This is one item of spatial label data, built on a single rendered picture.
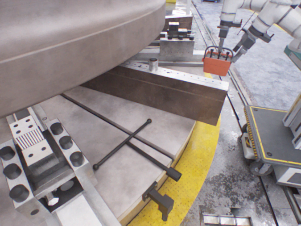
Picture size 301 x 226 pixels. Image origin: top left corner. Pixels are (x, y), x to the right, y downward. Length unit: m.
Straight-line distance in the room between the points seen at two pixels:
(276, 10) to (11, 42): 1.24
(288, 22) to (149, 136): 1.14
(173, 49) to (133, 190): 1.80
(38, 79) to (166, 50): 1.75
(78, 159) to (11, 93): 0.45
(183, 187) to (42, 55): 1.35
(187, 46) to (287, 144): 1.55
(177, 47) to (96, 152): 1.66
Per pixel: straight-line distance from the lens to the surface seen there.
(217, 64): 1.37
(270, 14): 1.06
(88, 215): 1.06
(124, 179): 1.28
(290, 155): 1.72
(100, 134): 1.56
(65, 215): 1.10
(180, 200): 1.56
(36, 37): 1.10
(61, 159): 1.03
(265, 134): 1.78
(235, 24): 1.25
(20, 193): 0.94
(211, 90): 1.46
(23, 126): 1.03
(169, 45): 2.43
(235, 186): 1.73
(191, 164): 1.74
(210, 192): 1.64
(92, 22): 1.25
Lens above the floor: 1.42
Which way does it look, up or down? 41 degrees down
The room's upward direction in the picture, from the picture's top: straight up
